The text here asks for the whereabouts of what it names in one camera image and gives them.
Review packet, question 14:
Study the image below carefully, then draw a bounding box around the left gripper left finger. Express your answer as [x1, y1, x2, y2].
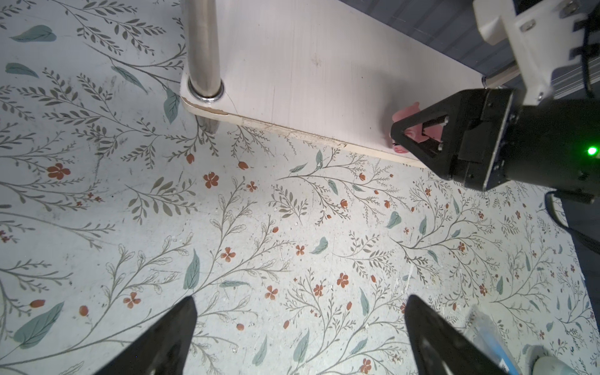
[97, 296, 197, 374]

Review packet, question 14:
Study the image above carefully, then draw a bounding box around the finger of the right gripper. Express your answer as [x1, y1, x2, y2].
[391, 90, 469, 178]

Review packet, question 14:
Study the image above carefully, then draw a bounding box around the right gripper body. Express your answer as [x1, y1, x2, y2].
[452, 89, 514, 192]

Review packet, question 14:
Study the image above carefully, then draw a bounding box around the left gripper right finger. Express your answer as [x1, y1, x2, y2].
[405, 295, 505, 375]

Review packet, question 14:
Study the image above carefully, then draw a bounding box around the pink pig toy bottom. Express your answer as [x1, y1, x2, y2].
[392, 102, 444, 143]

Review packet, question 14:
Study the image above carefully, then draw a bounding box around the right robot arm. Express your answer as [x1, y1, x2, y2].
[390, 89, 599, 227]

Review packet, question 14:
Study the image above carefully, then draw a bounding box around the white two-tier shelf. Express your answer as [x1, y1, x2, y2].
[180, 1, 481, 166]

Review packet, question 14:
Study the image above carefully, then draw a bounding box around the pack of coloured markers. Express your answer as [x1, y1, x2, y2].
[464, 306, 521, 375]

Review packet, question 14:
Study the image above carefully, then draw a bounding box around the light blue alarm clock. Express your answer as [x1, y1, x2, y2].
[531, 356, 578, 375]

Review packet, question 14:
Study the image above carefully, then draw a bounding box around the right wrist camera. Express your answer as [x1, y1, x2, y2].
[473, 0, 588, 106]

